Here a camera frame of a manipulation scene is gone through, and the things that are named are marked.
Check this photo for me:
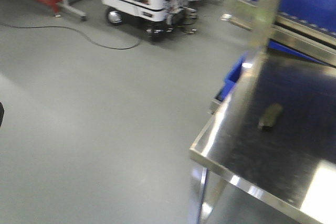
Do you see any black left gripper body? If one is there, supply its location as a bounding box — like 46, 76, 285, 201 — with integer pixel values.
0, 102, 4, 127

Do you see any inner-left grey brake pad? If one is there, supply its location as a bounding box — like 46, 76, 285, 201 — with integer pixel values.
258, 103, 283, 131

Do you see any lower blue plastic crate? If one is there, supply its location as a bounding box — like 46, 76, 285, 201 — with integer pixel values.
215, 52, 247, 102

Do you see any stainless steel roller rack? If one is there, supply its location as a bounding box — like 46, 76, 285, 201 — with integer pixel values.
221, 0, 335, 71

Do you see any black floor cable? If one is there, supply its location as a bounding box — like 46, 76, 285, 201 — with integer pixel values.
0, 23, 141, 50

